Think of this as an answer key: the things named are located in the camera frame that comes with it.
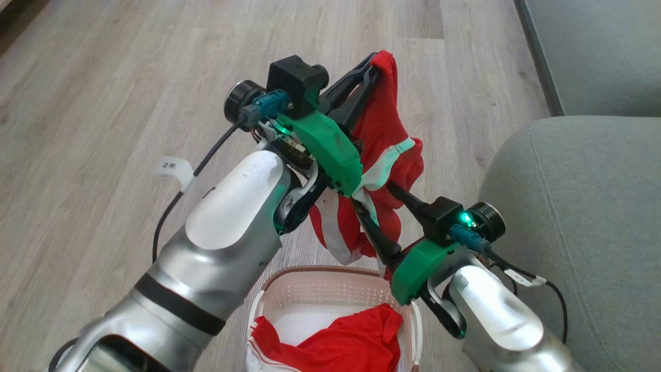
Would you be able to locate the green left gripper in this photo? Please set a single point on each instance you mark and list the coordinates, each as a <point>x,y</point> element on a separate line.
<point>330,150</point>

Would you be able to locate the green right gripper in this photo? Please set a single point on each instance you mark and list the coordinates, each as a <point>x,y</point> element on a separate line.
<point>418,268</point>

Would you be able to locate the red white striped garment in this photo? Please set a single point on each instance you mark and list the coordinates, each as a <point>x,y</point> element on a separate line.
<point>379,129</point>

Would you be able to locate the red garment with label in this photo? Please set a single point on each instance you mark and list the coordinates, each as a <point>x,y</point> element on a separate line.
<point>341,341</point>

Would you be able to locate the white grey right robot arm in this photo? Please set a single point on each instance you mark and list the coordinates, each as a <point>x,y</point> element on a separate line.
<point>496,320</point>

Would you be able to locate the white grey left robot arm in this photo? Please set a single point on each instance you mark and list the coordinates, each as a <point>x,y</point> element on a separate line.
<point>217,248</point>

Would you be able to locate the white basket brown rim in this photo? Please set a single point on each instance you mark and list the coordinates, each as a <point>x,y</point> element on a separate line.
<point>320,289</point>

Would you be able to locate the grey sofa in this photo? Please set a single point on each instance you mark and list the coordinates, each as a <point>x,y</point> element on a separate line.
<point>578,232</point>

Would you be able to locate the grey flat sofa section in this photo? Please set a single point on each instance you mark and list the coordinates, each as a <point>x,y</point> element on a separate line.
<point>599,51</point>

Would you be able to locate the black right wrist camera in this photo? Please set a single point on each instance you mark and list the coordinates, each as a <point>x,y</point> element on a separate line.
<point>441,217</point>

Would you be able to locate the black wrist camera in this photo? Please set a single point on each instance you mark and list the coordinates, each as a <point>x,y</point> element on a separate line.
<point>441,217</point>
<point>294,77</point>

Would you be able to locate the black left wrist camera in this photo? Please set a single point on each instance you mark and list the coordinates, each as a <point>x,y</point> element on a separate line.
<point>294,77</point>

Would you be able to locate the blue right camera connector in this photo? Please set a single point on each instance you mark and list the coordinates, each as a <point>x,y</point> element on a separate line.
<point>467,237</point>

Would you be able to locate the blue camera connector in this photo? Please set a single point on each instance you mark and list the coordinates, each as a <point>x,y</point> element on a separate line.
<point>467,237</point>
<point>271,103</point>

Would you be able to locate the blue left camera connector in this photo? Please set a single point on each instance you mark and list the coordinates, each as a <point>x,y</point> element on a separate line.
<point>271,103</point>

